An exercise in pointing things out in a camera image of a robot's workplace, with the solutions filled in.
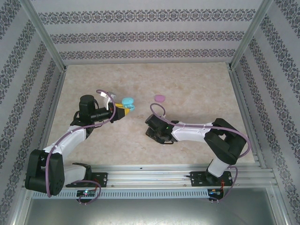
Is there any aluminium frame post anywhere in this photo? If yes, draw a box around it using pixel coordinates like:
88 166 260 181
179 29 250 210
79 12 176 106
22 0 68 71
229 0 275 70

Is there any small circuit board green light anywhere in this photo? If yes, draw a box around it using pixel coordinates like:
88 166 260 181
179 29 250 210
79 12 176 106
76 190 97 197

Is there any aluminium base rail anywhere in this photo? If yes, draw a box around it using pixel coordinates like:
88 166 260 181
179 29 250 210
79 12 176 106
65 164 275 188

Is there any aluminium side rail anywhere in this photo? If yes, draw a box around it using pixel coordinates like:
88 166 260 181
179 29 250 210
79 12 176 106
35 67 68 169
228 67 278 181

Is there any slotted grey cable duct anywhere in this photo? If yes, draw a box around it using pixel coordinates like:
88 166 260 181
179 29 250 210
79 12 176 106
32 188 224 200

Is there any grey metal sheet panel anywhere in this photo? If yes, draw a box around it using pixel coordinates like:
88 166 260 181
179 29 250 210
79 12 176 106
23 187 289 225

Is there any teal earbud charging case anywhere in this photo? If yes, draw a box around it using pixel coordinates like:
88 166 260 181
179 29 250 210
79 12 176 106
121 96 137 113

